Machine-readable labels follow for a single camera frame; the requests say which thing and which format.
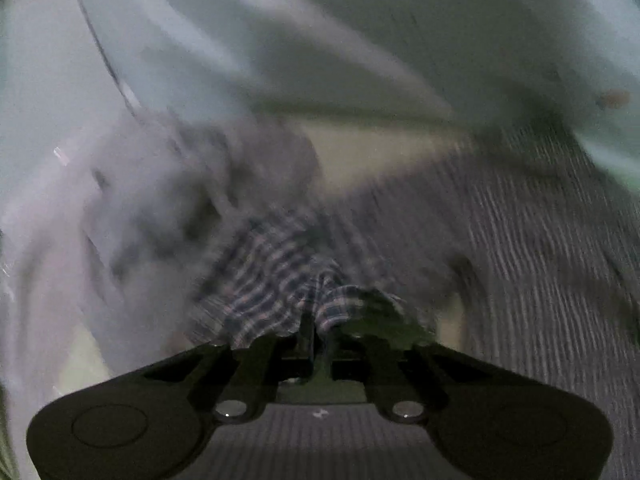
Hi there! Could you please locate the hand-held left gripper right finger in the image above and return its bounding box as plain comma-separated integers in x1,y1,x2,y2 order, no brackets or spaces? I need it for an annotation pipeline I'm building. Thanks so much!
316,327,501,423

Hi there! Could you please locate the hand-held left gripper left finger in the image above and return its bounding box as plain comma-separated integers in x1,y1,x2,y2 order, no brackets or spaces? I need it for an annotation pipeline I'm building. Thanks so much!
142,314,314,421

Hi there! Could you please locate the blue plaid shirt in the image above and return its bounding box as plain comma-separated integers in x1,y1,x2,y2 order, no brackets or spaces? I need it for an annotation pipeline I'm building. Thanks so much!
187,125,640,480

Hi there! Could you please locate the grey garment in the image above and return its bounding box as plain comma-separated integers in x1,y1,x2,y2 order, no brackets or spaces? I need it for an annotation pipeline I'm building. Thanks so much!
90,110,326,291

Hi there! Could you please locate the green grid bed sheet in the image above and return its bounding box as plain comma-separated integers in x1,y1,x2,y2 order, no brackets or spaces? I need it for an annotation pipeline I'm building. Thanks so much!
57,122,476,396

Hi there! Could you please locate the pale green printed quilt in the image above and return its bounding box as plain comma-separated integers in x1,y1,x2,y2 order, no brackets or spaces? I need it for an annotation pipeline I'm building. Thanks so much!
65,0,640,186

